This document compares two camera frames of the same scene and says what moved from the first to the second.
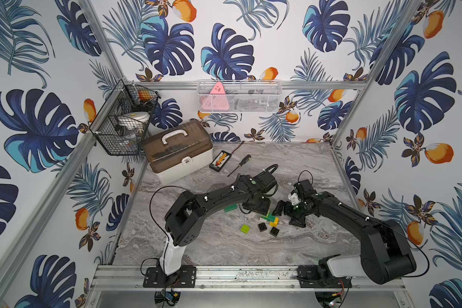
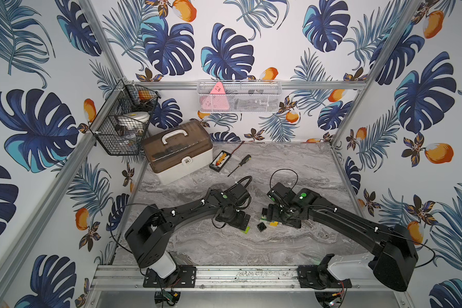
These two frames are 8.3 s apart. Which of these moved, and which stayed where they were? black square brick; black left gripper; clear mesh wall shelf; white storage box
Moved: black left gripper
Stayed: clear mesh wall shelf; white storage box; black square brick
